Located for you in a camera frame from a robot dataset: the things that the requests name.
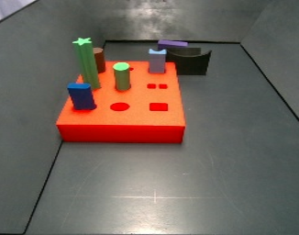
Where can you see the purple rectangle block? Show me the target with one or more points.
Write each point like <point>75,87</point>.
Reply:
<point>164,44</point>

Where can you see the red foam peg board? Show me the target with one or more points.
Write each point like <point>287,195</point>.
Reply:
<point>144,114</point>

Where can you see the black curved fixture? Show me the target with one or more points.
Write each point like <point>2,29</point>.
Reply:
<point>191,60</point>

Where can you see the dark blue peg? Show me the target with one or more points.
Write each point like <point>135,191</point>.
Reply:
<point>82,97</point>

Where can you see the green cylinder peg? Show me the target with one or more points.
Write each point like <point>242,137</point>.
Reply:
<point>122,76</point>

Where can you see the light blue notched peg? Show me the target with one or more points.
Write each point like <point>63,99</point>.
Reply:
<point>156,61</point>

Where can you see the brown cylinder peg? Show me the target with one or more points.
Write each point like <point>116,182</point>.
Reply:
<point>100,61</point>

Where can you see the green star peg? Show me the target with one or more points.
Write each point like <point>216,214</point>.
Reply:
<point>84,52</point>

